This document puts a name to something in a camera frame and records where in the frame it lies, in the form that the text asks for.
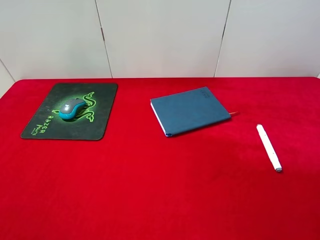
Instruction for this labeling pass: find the blue grey computer mouse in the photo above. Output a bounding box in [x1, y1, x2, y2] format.
[58, 98, 86, 121]

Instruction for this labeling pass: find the blue notebook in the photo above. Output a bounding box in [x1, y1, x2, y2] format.
[150, 86, 239, 137]

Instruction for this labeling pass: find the white marker pen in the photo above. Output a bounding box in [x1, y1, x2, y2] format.
[256, 124, 283, 173]

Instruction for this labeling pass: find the black green mouse pad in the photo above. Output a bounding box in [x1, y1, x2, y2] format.
[20, 83, 118, 141]

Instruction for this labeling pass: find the red table cloth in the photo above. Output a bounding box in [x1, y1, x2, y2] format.
[0, 77, 320, 240]

